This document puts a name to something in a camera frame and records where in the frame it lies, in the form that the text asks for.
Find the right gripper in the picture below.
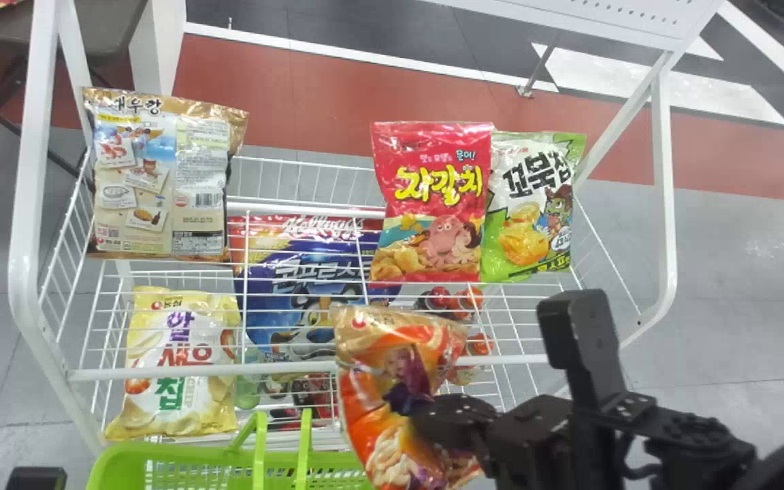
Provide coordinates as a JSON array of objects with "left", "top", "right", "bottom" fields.
[{"left": 408, "top": 393, "right": 612, "bottom": 490}]

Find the orange snack packet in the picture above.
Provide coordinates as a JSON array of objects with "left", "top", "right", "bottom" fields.
[{"left": 329, "top": 302, "right": 486, "bottom": 490}]

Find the blue cereal bag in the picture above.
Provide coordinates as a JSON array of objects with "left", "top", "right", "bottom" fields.
[{"left": 227, "top": 214, "right": 403, "bottom": 364}]

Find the red snack packet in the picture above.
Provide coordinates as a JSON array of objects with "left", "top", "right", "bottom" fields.
[{"left": 369, "top": 120, "right": 495, "bottom": 284}]

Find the green snack packet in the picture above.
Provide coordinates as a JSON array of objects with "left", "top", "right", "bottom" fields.
[{"left": 480, "top": 131, "right": 587, "bottom": 284}]

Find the green basket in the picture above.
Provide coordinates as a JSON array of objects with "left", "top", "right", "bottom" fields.
[{"left": 85, "top": 408, "right": 374, "bottom": 490}]

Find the yellow snack packet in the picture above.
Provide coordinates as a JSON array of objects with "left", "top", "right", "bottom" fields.
[{"left": 104, "top": 285, "right": 242, "bottom": 441}]

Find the gold snack packet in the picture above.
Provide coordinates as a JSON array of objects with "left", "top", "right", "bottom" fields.
[{"left": 82, "top": 86, "right": 249, "bottom": 263}]

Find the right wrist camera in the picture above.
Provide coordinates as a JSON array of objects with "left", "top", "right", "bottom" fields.
[{"left": 536, "top": 289, "right": 629, "bottom": 412}]

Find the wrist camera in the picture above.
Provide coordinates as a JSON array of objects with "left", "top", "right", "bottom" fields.
[
  {"left": 5, "top": 466, "right": 68, "bottom": 490},
  {"left": 536, "top": 289, "right": 629, "bottom": 412}
]

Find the white wire rack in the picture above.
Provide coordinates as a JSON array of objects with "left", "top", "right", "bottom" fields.
[{"left": 7, "top": 0, "right": 728, "bottom": 458}]

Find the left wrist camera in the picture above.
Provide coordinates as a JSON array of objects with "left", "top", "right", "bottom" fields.
[{"left": 5, "top": 466, "right": 68, "bottom": 490}]

